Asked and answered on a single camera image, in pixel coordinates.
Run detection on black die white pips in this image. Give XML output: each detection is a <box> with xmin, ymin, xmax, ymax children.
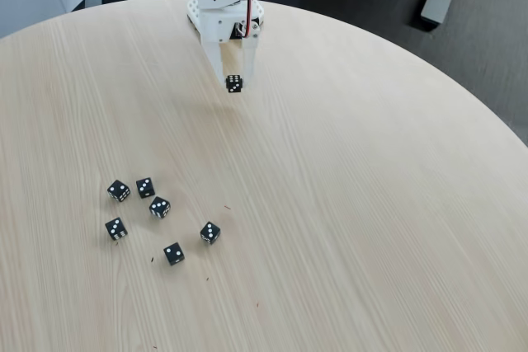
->
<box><xmin>200</xmin><ymin>221</ymin><xmax>222</xmax><ymax>246</ymax></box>
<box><xmin>135</xmin><ymin>177</ymin><xmax>156</xmax><ymax>199</ymax></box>
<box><xmin>163</xmin><ymin>242</ymin><xmax>186</xmax><ymax>267</ymax></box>
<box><xmin>104</xmin><ymin>217</ymin><xmax>129</xmax><ymax>242</ymax></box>
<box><xmin>225</xmin><ymin>73</ymin><xmax>244</xmax><ymax>95</ymax></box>
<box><xmin>148</xmin><ymin>195</ymin><xmax>172</xmax><ymax>219</ymax></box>
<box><xmin>106</xmin><ymin>179</ymin><xmax>132</xmax><ymax>204</ymax></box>

